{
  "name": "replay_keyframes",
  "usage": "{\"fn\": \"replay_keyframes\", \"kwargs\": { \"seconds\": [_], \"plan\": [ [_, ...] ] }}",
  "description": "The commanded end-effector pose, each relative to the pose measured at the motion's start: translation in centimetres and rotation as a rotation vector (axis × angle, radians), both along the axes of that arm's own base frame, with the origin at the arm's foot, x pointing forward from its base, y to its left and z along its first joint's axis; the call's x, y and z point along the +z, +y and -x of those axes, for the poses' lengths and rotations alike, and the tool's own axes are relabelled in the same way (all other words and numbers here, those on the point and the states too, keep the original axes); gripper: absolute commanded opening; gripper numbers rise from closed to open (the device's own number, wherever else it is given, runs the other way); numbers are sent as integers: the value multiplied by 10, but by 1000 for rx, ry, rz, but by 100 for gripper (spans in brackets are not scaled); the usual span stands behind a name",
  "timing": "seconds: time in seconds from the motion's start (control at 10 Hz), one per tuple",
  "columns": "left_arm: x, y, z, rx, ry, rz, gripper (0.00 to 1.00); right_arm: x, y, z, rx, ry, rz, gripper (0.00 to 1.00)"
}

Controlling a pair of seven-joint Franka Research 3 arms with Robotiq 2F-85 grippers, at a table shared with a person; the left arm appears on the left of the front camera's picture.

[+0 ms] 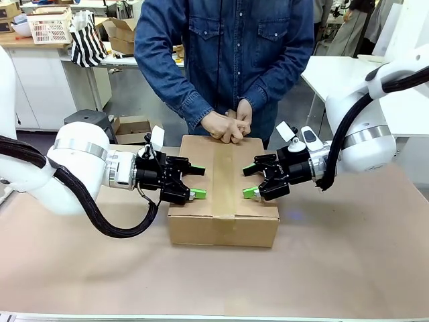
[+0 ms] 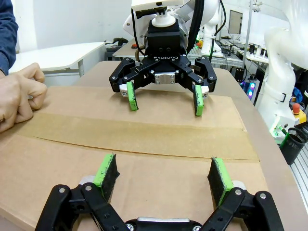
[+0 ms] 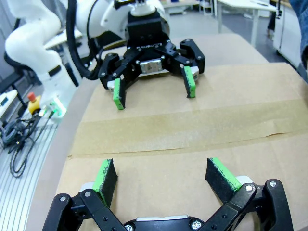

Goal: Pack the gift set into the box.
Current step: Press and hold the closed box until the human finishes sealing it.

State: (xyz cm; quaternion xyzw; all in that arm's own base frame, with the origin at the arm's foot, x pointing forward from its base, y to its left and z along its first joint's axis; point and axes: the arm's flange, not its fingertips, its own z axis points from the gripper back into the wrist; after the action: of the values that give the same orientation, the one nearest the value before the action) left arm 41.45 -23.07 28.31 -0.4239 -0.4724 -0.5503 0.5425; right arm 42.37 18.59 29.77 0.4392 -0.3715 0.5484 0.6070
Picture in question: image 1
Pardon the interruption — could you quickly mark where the white rounded table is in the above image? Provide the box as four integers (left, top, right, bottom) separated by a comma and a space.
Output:
300, 55, 429, 138

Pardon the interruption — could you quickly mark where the black braided left arm hose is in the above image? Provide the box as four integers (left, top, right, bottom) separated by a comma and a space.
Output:
0, 133, 159, 239

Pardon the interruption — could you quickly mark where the large open cardboard box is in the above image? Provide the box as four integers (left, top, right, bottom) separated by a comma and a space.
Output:
103, 17, 137, 43

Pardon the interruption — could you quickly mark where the closed brown cardboard box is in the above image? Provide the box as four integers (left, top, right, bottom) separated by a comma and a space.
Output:
0, 1, 21, 34

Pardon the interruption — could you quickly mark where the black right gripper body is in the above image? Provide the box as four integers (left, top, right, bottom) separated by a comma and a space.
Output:
263, 146, 316, 202

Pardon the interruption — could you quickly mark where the grey plastic stool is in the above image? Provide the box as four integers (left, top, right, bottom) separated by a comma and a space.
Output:
63, 109, 118, 144

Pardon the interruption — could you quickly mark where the white plastic crate basket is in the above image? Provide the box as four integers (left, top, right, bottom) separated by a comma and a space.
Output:
26, 7, 74, 45

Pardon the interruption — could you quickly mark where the person's right forearm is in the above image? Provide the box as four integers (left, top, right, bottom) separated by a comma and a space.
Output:
147, 60, 216, 130

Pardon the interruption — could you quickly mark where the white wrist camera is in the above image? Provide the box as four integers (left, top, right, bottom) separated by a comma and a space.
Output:
275, 121, 301, 154
143, 125, 166, 158

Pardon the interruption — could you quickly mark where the person's left forearm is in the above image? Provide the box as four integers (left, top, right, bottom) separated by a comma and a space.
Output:
239, 56, 302, 112

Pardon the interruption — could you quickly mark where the clear packing tape strip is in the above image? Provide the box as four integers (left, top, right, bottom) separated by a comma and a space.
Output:
210, 143, 239, 222

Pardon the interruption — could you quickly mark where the black braided arm hose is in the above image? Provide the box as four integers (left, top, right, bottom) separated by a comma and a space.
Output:
314, 65, 429, 193
0, 133, 159, 239

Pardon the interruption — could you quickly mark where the black white striped bag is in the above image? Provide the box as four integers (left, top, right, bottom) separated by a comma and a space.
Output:
68, 9, 109, 68

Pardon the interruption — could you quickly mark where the person's right hand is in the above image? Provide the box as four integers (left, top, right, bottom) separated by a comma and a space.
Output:
200, 110, 251, 146

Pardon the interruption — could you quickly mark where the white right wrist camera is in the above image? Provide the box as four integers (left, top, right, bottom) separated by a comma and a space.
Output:
275, 121, 301, 154

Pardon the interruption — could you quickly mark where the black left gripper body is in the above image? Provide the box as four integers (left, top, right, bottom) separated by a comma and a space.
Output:
135, 152, 181, 203

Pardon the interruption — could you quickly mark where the person's left hand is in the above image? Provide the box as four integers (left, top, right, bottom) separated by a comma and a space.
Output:
227, 99, 255, 131

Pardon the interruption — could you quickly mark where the person in denim shirt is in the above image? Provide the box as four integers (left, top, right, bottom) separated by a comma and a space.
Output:
133, 0, 316, 150

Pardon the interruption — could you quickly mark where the white cabinet wooden top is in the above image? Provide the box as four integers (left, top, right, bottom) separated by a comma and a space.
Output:
0, 33, 113, 131

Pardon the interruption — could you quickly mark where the white desk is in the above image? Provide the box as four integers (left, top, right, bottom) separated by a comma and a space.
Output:
60, 50, 186, 112

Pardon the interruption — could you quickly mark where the background person grey skirt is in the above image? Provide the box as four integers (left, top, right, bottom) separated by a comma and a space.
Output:
326, 0, 369, 58

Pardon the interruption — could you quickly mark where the brown cardboard shipping box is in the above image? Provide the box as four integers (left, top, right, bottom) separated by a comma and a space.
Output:
167, 134, 281, 248

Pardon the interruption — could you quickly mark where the small open cardboard box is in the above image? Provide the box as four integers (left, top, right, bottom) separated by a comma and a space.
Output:
111, 115, 164, 146

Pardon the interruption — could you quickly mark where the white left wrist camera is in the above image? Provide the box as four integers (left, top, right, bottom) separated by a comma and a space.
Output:
143, 125, 166, 158

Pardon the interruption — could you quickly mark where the black braided right arm hose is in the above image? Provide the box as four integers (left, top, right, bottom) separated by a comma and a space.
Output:
314, 65, 429, 193

